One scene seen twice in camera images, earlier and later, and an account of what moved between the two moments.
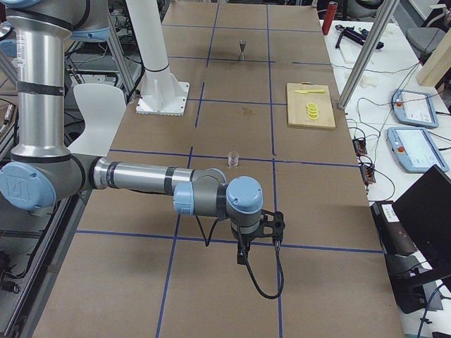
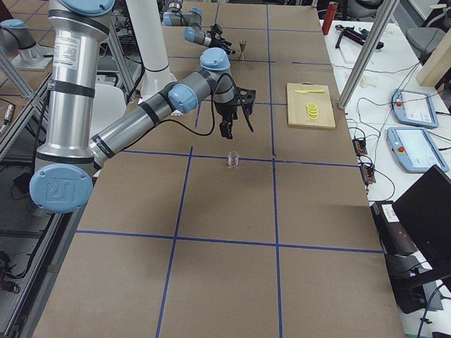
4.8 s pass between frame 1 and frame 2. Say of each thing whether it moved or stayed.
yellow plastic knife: stayed
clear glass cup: stayed
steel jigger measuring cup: stayed
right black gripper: moved
